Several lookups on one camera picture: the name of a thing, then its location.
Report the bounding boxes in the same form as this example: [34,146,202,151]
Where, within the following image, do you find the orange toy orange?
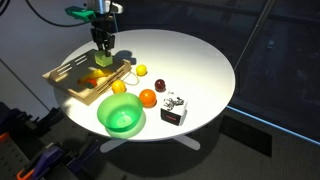
[138,88,158,108]

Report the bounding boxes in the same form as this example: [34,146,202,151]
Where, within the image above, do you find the black white patterned cube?
[160,90,189,127]

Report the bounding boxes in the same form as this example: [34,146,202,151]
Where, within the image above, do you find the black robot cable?
[24,0,92,28]

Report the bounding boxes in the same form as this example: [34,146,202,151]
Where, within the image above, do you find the white table pedestal base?
[99,134,202,154]

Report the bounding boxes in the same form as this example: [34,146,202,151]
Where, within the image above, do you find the translucent green plastic bowl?
[96,92,144,132]

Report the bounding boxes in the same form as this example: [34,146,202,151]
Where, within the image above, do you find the yellow-orange round toy fruit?
[111,80,127,95]

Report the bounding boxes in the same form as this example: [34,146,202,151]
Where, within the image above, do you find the dark blue clamp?
[66,139,101,175]

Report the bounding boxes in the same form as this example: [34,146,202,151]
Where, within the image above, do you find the yellow toy banana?
[77,68,113,85]

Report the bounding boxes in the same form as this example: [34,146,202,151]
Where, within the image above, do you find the black perforated breadboard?
[0,133,31,180]

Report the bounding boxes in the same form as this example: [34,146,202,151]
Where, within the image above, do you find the slatted wooden tray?
[42,49,133,107]

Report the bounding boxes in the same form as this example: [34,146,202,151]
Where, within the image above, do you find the light green block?
[94,49,114,67]

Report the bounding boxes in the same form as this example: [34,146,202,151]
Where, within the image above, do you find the red toy tomato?
[85,78,99,90]

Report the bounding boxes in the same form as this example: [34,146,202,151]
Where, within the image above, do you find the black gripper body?
[90,13,117,44]

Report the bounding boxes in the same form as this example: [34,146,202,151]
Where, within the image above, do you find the yellow toy lemon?
[135,64,148,77]

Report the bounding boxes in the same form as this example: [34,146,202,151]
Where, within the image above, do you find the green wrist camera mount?
[64,5,96,23]

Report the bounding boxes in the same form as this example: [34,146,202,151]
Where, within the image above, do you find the dark red toy plum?
[154,78,167,93]

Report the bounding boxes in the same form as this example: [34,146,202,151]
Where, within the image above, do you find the purple clamp with orange tip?
[16,145,64,180]

